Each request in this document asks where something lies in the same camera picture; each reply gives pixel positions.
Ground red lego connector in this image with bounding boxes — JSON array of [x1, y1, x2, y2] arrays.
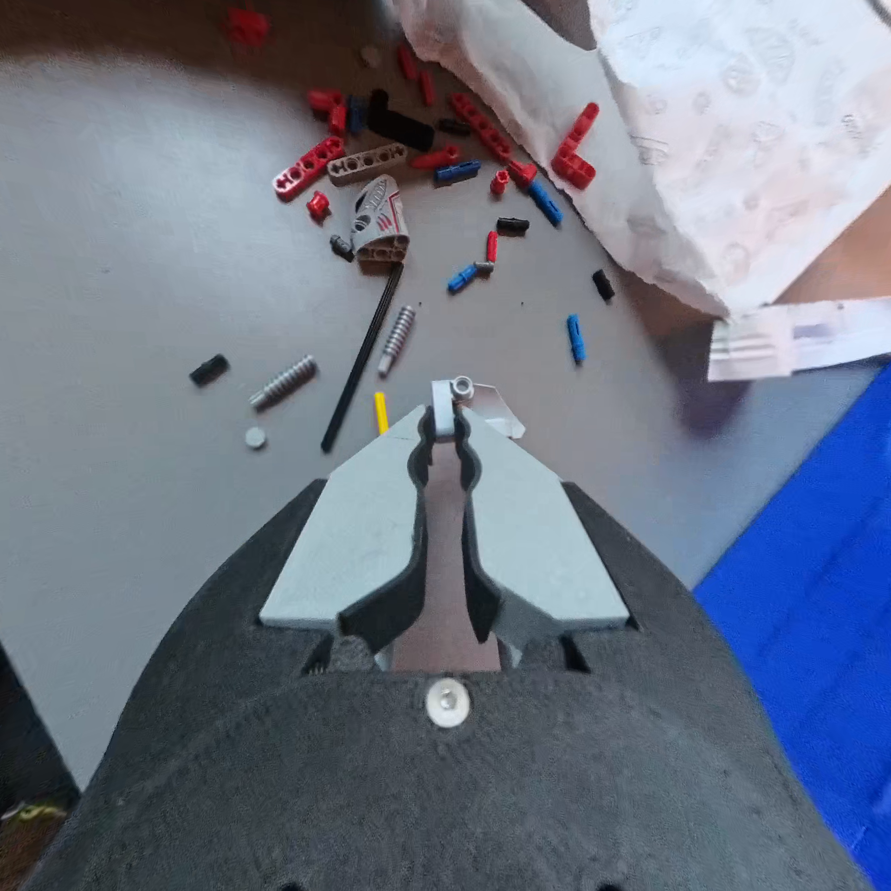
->
[[308, 89, 347, 136]]

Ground lego spring shock absorber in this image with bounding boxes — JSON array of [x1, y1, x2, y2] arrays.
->
[[249, 355, 317, 412], [378, 305, 416, 377]]

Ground printed paper bag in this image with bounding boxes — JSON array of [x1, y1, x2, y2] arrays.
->
[[390, 0, 891, 317]]

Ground red lego beam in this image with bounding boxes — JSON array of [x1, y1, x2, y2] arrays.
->
[[449, 92, 512, 162], [273, 136, 345, 203]]

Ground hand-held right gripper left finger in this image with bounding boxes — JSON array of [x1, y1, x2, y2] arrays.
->
[[259, 405, 433, 653]]

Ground grey lego connector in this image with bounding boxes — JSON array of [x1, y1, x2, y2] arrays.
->
[[430, 376, 528, 443]]

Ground long black lego axle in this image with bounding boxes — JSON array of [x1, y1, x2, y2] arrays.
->
[[320, 263, 405, 453]]

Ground red lego L-beam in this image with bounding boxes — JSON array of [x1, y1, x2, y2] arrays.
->
[[550, 103, 600, 190]]

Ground red rounded lego block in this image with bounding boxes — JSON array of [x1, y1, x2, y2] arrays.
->
[[223, 6, 271, 50]]

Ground light grey lego beam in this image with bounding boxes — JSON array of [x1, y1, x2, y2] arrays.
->
[[327, 142, 408, 185]]

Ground plain white paper bag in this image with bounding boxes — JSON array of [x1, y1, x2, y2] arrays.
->
[[706, 296, 891, 382]]

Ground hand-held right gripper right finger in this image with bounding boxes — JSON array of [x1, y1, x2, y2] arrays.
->
[[456, 408, 632, 668]]

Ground blue plastic bin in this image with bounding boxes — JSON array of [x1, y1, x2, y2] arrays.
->
[[692, 362, 891, 891]]

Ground black lego beam blue pins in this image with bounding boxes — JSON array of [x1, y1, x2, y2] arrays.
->
[[365, 89, 436, 153]]

